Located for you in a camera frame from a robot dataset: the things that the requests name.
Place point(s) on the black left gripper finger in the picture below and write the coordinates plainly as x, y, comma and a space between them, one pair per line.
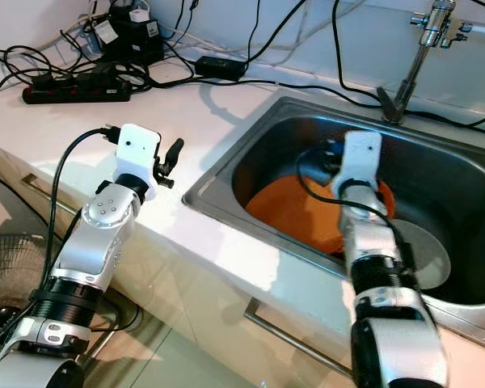
174, 151

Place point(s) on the orange plastic plate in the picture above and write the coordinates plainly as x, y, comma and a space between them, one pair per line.
291, 210

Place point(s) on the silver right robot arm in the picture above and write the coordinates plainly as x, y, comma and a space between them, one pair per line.
380, 250

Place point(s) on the beige kitchen base cabinet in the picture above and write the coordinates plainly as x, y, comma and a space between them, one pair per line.
194, 323

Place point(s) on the black power adapter brick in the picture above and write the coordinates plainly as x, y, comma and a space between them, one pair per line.
222, 67

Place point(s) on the stainless steel sink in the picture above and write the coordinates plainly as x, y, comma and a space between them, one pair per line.
436, 162

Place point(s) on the black power strip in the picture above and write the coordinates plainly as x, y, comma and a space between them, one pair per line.
73, 92

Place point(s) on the black charger box white labels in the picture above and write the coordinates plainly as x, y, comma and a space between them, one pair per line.
133, 39

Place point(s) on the chrome sink faucet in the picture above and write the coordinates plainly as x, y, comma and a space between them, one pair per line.
420, 56

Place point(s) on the white bowl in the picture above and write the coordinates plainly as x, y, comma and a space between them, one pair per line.
428, 255

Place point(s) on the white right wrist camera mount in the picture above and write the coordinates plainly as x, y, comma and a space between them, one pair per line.
360, 158

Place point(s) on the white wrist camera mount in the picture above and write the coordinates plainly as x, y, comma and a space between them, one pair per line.
360, 158
137, 153

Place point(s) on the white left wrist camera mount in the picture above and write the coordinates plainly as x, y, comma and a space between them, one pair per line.
137, 153

